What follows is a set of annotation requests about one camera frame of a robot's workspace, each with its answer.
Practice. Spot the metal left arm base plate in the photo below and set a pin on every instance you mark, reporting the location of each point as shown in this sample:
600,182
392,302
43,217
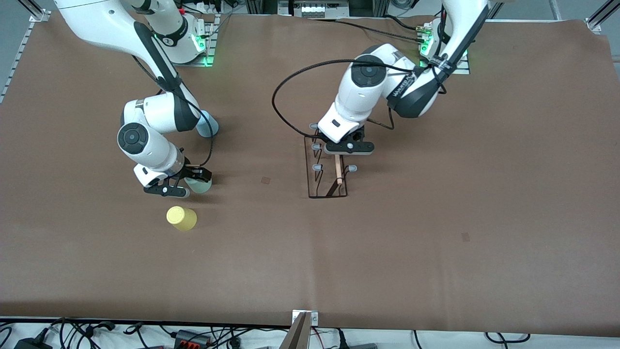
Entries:
464,69

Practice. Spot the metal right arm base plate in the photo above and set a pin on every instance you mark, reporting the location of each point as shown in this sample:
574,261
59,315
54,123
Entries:
209,48

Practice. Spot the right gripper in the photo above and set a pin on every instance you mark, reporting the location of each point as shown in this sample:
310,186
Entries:
192,173

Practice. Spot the black power adapter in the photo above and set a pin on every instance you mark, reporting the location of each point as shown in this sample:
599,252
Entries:
31,344

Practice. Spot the black orange connector box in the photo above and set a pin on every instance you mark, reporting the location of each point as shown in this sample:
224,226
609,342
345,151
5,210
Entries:
191,338

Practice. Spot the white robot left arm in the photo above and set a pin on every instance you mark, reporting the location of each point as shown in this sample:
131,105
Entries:
368,82

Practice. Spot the pale green plastic cup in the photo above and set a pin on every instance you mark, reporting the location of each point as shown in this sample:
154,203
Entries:
199,186

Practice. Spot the aluminium frame rail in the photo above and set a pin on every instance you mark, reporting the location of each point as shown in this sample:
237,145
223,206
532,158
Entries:
14,63

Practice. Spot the white power strip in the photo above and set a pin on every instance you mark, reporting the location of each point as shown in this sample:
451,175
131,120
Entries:
206,7

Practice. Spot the yellow plastic cup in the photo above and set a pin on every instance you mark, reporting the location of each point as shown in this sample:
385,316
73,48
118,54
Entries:
181,218

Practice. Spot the aluminium frame profile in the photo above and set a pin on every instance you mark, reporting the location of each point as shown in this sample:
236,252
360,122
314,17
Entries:
600,17

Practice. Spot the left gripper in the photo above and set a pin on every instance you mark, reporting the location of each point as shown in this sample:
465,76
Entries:
359,134

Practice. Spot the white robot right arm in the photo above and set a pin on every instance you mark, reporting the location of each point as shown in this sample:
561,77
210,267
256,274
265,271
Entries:
145,140

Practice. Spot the brown table cover sheet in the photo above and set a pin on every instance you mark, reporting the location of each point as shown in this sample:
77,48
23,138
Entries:
339,242

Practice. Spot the grey control box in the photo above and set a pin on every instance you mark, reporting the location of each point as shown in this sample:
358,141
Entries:
312,8

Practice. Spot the light blue plastic cup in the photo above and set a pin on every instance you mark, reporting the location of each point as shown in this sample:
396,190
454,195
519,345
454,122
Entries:
209,127

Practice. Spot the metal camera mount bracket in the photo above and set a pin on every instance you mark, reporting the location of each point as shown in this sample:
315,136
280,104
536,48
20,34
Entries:
300,334

